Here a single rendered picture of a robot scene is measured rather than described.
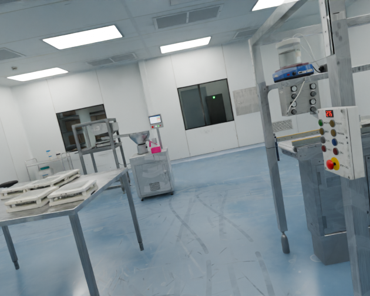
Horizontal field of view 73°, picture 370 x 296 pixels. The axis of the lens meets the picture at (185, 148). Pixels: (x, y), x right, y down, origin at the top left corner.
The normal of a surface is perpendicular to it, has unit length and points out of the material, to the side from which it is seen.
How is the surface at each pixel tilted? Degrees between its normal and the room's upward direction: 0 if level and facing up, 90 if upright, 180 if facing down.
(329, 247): 90
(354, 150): 90
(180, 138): 90
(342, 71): 90
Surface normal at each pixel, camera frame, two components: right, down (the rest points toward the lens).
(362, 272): 0.01, 0.14
